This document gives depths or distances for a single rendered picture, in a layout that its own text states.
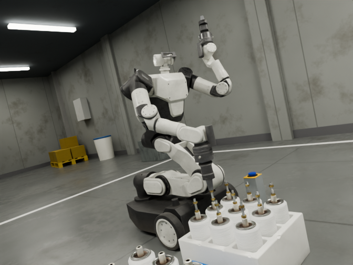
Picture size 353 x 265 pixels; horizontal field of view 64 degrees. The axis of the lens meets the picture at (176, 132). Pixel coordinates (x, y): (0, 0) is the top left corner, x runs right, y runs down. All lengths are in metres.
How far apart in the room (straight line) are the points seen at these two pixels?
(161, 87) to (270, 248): 0.98
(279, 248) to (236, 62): 3.84
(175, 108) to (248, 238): 0.89
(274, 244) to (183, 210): 0.61
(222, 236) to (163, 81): 0.88
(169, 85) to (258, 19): 3.04
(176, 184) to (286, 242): 0.78
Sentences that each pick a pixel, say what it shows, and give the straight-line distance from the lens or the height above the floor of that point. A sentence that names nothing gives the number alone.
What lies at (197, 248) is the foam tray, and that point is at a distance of 1.24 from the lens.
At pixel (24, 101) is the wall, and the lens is 10.16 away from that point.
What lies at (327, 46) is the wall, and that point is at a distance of 4.22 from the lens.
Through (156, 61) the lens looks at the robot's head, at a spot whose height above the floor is 1.03.
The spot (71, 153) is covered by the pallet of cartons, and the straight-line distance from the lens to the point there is 8.28.
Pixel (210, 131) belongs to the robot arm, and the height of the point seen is 0.61.
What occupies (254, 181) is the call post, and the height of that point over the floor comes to 0.30.
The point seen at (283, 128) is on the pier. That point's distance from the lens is 4.39.
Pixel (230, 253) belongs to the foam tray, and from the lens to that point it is 1.14.
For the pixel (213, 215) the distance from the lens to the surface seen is 1.33.
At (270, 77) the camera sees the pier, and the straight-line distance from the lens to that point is 4.39.
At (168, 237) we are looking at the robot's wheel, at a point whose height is 0.07.
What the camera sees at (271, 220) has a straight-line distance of 1.20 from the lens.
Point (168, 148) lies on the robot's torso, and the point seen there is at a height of 0.53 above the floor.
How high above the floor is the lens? 0.71
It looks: 4 degrees down
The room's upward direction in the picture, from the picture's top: 13 degrees counter-clockwise
